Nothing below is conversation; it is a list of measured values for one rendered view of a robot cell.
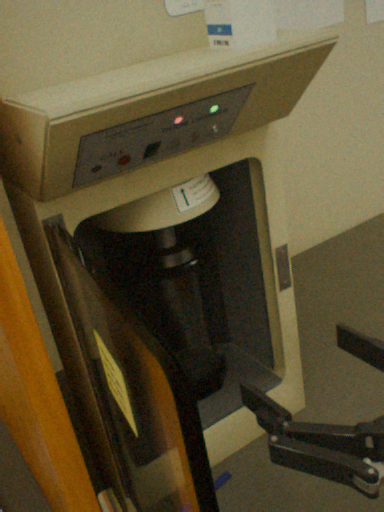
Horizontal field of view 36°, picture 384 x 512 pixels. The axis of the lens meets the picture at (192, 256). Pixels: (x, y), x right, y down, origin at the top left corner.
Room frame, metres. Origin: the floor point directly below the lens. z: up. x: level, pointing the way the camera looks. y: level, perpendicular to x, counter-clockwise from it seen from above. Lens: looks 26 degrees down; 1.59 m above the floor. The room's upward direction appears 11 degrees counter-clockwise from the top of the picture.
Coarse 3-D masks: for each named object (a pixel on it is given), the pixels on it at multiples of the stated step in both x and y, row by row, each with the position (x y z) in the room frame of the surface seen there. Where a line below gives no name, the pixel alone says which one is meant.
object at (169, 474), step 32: (64, 256) 0.51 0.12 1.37; (96, 288) 0.40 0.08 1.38; (96, 320) 0.44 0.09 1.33; (128, 320) 0.33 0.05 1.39; (96, 352) 0.49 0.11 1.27; (128, 352) 0.35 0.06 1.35; (160, 352) 0.29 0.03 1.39; (128, 384) 0.38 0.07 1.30; (160, 384) 0.29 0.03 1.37; (160, 416) 0.31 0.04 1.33; (128, 448) 0.46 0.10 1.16; (160, 448) 0.33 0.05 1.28; (192, 448) 0.27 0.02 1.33; (128, 480) 0.52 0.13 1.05; (160, 480) 0.36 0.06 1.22; (192, 480) 0.27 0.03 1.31
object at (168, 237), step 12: (168, 228) 0.72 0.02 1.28; (156, 240) 0.73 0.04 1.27; (168, 240) 0.72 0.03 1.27; (180, 240) 0.74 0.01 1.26; (192, 240) 0.73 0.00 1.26; (144, 252) 0.72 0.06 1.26; (156, 252) 0.71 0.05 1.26; (168, 252) 0.71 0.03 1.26; (180, 252) 0.70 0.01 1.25; (192, 252) 0.71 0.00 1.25; (144, 264) 0.71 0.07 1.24; (156, 264) 0.70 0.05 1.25; (168, 264) 0.69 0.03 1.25
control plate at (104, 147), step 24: (216, 96) 0.57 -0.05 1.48; (240, 96) 0.59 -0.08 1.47; (144, 120) 0.53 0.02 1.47; (168, 120) 0.55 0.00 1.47; (192, 120) 0.58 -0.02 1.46; (216, 120) 0.60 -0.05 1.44; (96, 144) 0.52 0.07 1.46; (120, 144) 0.54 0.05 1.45; (144, 144) 0.56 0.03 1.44; (168, 144) 0.59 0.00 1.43; (192, 144) 0.61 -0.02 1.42; (120, 168) 0.57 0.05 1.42
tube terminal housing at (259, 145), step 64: (0, 0) 0.58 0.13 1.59; (64, 0) 0.60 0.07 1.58; (128, 0) 0.64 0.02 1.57; (0, 64) 0.57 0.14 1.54; (64, 64) 0.60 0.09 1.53; (128, 64) 0.63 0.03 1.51; (0, 128) 0.60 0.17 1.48; (256, 128) 0.70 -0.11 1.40; (128, 192) 0.61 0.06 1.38; (256, 192) 0.73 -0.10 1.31; (64, 320) 0.58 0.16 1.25
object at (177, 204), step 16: (208, 176) 0.73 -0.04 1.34; (160, 192) 0.67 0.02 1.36; (176, 192) 0.67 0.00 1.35; (192, 192) 0.68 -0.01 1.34; (208, 192) 0.70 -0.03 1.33; (112, 208) 0.68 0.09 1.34; (128, 208) 0.67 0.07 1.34; (144, 208) 0.66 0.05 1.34; (160, 208) 0.66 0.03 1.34; (176, 208) 0.66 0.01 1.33; (192, 208) 0.67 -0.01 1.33; (208, 208) 0.68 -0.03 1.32; (96, 224) 0.69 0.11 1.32; (112, 224) 0.67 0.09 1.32; (128, 224) 0.66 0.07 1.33; (144, 224) 0.65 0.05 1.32; (160, 224) 0.65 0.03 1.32; (176, 224) 0.65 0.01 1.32
